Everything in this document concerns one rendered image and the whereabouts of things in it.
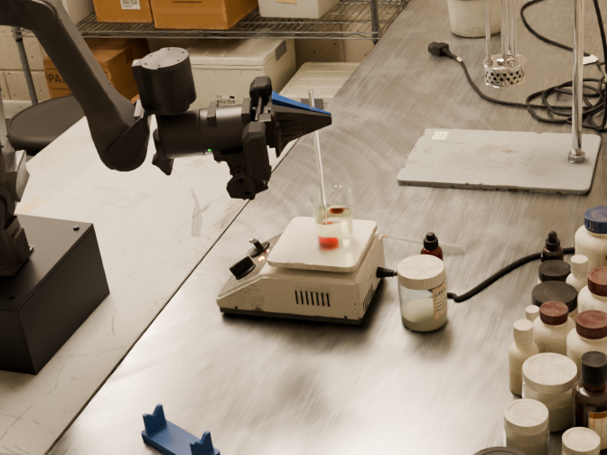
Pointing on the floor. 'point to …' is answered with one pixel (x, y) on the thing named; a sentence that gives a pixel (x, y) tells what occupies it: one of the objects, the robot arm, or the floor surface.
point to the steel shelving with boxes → (214, 46)
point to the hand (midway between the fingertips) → (303, 121)
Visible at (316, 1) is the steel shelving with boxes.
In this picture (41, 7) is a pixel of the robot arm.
